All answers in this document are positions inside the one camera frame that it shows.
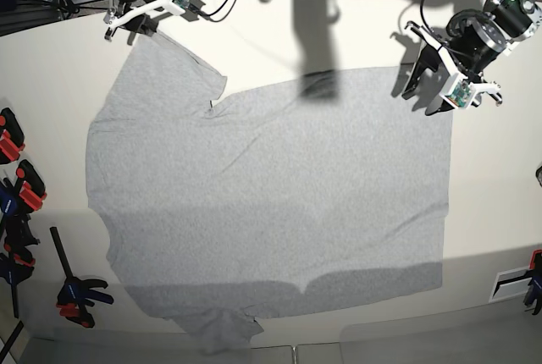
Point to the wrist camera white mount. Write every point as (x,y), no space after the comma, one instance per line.
(461,89)
(118,17)

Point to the blue clamp right edge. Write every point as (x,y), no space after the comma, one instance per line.
(533,296)

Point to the red black clamp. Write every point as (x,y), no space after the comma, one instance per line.
(30,190)
(12,137)

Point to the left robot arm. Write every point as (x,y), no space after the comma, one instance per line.
(518,20)

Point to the red black clamp top left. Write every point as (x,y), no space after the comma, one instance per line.
(12,137)

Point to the grey T-shirt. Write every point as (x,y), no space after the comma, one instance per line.
(307,196)

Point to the white label plate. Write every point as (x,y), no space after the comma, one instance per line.
(509,284)

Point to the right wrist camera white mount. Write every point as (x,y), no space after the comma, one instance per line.
(118,17)

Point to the blue black bar clamp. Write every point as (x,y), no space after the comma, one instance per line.
(77,295)

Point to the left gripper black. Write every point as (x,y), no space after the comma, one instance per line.
(476,41)

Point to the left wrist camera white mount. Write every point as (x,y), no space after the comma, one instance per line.
(461,89)

